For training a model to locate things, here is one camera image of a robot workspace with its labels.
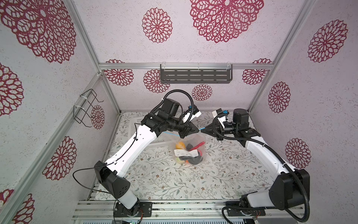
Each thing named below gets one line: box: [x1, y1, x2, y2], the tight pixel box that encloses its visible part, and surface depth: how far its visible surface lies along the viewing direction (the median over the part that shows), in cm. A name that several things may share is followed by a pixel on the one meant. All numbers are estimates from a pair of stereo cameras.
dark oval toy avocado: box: [186, 155, 204, 165], surface depth 82 cm
